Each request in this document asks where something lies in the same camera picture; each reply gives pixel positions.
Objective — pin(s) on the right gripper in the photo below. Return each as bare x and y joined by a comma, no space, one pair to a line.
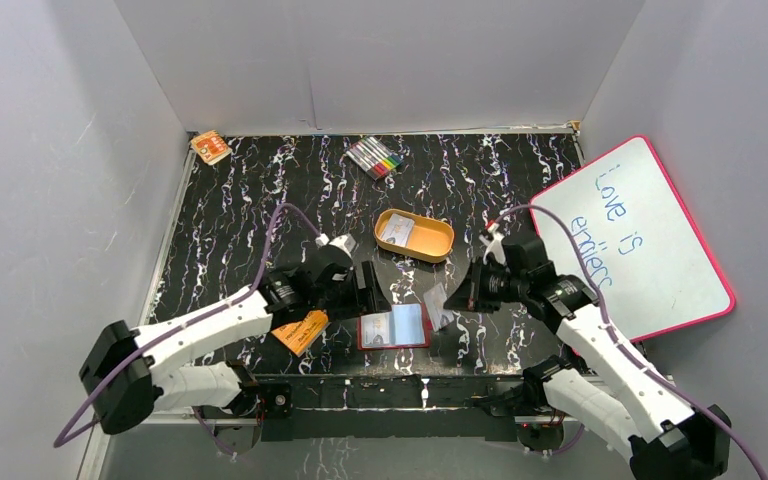
469,293

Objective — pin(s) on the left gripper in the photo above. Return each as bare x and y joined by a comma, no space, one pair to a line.
369,287

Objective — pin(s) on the white credit card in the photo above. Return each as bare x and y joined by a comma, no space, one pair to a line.
434,300

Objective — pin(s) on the red card holder wallet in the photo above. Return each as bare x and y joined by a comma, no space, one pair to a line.
404,326

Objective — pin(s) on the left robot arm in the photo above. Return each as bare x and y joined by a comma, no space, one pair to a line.
131,373

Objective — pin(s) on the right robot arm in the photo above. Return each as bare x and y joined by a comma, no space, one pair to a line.
660,435

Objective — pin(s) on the white card in tray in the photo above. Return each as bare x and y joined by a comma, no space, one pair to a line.
397,230

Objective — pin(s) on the small orange card box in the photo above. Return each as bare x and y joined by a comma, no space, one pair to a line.
210,147

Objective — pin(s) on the orange book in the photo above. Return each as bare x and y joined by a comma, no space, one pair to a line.
299,336

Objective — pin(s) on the orange oval tray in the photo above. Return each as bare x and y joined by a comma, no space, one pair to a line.
431,240

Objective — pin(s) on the pack of coloured markers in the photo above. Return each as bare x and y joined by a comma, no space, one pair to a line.
373,157

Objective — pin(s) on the pink framed whiteboard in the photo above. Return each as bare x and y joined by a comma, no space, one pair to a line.
621,217

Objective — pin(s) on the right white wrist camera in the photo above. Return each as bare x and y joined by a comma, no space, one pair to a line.
492,240

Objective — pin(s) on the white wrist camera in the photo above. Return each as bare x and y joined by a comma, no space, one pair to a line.
345,243
492,240

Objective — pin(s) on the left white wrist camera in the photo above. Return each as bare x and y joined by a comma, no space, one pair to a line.
345,243

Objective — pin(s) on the black metal base rail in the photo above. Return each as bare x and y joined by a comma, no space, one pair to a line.
295,407

